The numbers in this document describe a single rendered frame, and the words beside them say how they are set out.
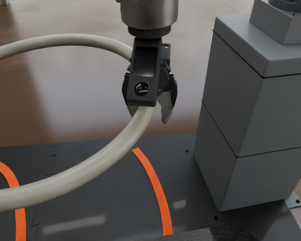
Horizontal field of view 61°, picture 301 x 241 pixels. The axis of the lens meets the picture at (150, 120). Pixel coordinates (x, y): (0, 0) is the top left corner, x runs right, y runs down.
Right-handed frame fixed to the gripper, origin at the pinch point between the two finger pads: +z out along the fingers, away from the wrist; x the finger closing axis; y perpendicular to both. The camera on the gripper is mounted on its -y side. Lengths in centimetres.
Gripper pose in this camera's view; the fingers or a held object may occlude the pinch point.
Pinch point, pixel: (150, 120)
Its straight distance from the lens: 53.2
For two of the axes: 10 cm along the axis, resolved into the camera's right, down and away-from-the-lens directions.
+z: 0.2, 7.3, 6.8
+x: -10.0, -0.5, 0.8
